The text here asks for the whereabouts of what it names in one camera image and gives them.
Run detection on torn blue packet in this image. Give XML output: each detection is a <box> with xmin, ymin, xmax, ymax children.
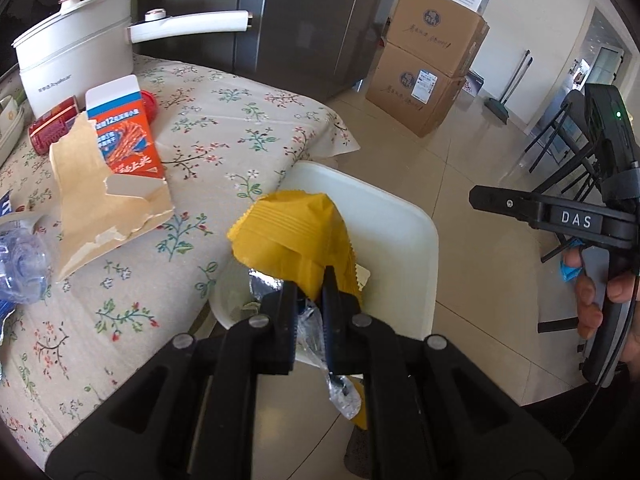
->
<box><xmin>0</xmin><ymin>189</ymin><xmax>20</xmax><ymax>348</ymax></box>

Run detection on red round lid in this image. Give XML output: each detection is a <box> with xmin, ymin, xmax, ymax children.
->
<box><xmin>140</xmin><ymin>90</ymin><xmax>160</xmax><ymax>123</ymax></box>

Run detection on red drink can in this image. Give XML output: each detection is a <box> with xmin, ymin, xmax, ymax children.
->
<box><xmin>29</xmin><ymin>100</ymin><xmax>81</xmax><ymax>153</ymax></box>

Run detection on broom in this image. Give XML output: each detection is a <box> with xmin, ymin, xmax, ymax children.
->
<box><xmin>484</xmin><ymin>50</ymin><xmax>532</xmax><ymax>126</ymax></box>

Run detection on yellow snack wrapper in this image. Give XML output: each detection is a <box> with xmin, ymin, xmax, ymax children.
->
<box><xmin>227</xmin><ymin>190</ymin><xmax>372</xmax><ymax>431</ymax></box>

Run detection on floral tablecloth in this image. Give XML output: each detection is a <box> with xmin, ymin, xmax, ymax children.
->
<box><xmin>0</xmin><ymin>52</ymin><xmax>361</xmax><ymax>441</ymax></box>

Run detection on grey refrigerator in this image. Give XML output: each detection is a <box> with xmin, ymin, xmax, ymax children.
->
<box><xmin>235</xmin><ymin>0</ymin><xmax>387</xmax><ymax>106</ymax></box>

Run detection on brown cardboard box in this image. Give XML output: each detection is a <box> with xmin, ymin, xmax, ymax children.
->
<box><xmin>385</xmin><ymin>0</ymin><xmax>489</xmax><ymax>78</ymax></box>
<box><xmin>365</xmin><ymin>42</ymin><xmax>481</xmax><ymax>138</ymax></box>

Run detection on crushed clear plastic bottle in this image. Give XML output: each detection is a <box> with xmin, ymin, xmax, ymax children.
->
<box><xmin>0</xmin><ymin>212</ymin><xmax>57</xmax><ymax>306</ymax></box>

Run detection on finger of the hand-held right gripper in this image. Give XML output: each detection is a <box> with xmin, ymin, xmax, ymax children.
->
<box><xmin>470</xmin><ymin>185</ymin><xmax>546</xmax><ymax>231</ymax></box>

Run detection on white plastic bin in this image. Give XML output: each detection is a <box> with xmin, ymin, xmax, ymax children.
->
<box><xmin>210</xmin><ymin>160</ymin><xmax>441</xmax><ymax>376</ymax></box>

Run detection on person's right hand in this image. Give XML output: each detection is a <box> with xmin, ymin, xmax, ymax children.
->
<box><xmin>564</xmin><ymin>247</ymin><xmax>640</xmax><ymax>361</ymax></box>

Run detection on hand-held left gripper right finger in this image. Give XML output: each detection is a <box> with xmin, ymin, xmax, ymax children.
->
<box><xmin>320</xmin><ymin>265</ymin><xmax>572</xmax><ymax>480</ymax></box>

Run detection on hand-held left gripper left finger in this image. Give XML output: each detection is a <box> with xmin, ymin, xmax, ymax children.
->
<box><xmin>45</xmin><ymin>280</ymin><xmax>302</xmax><ymax>480</ymax></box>

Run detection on white ceramic plate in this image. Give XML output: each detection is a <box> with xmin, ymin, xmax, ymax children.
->
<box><xmin>0</xmin><ymin>105</ymin><xmax>26</xmax><ymax>161</ymax></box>

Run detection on torn orange cardboard box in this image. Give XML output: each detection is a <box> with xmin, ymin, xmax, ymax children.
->
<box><xmin>50</xmin><ymin>74</ymin><xmax>176</xmax><ymax>281</ymax></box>

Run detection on white electric cooking pot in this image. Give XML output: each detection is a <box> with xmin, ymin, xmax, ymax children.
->
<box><xmin>12</xmin><ymin>0</ymin><xmax>252</xmax><ymax>117</ymax></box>

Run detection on black chair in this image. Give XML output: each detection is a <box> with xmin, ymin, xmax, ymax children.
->
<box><xmin>520</xmin><ymin>89</ymin><xmax>608</xmax><ymax>333</ymax></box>

